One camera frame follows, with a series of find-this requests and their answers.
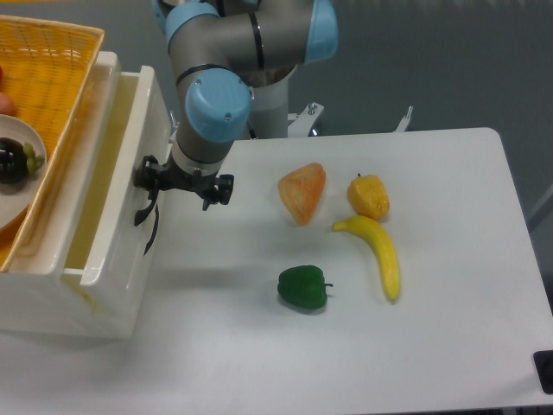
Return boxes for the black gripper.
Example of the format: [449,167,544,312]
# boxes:
[133,149,234,211]

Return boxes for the black top drawer handle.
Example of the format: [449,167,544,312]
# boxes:
[133,189,159,227]

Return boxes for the black drawer handle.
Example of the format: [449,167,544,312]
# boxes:
[143,205,160,255]
[133,189,159,227]

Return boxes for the white drawer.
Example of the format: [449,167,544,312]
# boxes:
[65,67,171,316]

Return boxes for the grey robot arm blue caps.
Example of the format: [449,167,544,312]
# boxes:
[134,1,339,220]

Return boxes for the white drawer cabinet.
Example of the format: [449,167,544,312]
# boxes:
[1,52,147,338]

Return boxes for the orange bread toy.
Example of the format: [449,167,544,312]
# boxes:
[277,163,326,226]

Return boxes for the green bell pepper toy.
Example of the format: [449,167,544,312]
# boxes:
[277,265,334,310]

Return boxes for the dark mangosteen toy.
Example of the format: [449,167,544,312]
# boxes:
[0,137,45,184]

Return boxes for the white plate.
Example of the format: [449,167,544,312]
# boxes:
[1,115,48,230]

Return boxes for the yellow bell pepper toy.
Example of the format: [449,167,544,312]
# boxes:
[346,174,390,220]

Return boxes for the yellow wicker basket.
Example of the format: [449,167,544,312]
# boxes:
[1,15,105,272]

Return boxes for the yellow banana toy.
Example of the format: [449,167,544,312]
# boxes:
[332,215,401,303]

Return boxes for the red fruit in basket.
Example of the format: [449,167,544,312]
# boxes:
[0,67,17,117]

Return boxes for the black corner object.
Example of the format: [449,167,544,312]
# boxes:
[533,350,553,395]

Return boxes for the black lower drawer handle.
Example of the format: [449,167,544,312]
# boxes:
[143,205,160,255]

